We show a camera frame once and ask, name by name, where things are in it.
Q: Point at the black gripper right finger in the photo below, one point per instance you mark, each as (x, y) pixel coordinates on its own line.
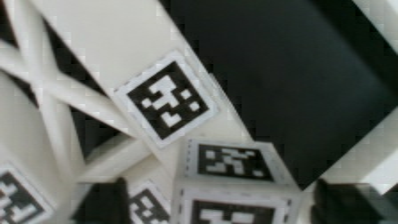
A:
(350, 204)

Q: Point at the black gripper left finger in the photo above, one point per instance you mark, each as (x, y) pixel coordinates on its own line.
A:
(103, 206)

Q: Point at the white chair leg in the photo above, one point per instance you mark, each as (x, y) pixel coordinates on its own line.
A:
(233, 187)

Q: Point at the white chair backrest part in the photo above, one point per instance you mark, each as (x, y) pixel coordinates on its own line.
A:
(50, 85)

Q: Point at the white U-shaped obstacle fence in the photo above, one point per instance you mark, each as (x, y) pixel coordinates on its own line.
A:
(353, 67)

